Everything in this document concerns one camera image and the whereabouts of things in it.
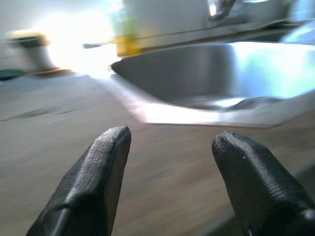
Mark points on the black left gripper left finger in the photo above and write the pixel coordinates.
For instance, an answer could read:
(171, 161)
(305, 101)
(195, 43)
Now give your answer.
(98, 177)

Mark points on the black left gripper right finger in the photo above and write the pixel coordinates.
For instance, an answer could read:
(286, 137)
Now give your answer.
(253, 184)

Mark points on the stainless steel kitchen sink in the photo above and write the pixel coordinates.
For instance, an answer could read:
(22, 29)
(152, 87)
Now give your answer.
(197, 73)

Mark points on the white ceramic cup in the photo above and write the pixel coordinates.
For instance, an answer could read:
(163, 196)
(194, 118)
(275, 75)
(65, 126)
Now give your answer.
(39, 56)

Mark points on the green scouring pad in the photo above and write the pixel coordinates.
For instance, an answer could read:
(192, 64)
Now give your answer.
(8, 74)

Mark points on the yellow dish soap pump bottle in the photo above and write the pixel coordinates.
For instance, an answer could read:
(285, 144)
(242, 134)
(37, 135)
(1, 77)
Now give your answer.
(128, 37)

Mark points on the yellow dish sponge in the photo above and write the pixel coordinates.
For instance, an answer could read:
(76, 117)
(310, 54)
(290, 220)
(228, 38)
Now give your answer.
(27, 37)

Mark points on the grey gooseneck sink faucet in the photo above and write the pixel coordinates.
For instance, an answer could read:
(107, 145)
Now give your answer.
(219, 12)

